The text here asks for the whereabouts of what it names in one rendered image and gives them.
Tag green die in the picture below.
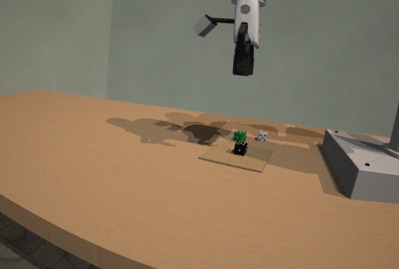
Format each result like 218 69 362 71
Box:
234 130 246 142

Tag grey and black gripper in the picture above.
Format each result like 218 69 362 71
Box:
231 0 266 76

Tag white die with black pips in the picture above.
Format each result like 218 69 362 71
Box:
258 131 267 142

